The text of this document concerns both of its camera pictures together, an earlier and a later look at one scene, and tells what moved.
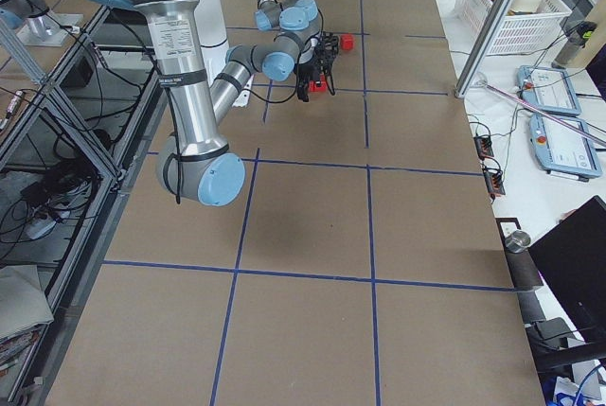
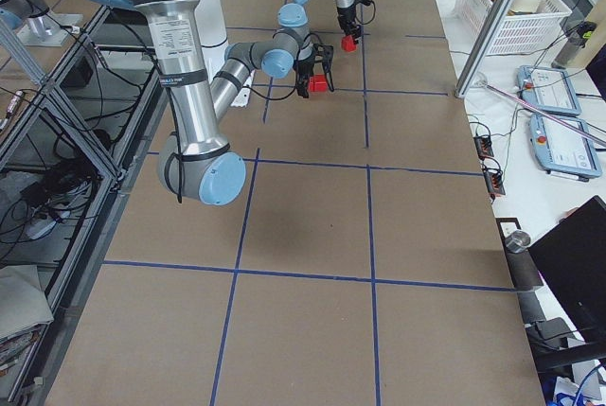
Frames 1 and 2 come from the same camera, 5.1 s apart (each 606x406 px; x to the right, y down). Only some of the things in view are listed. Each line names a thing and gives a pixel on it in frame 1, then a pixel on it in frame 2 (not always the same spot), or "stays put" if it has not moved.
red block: (347, 42) stays put
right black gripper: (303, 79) stays put
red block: (322, 87) stays put
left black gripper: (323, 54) to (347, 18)
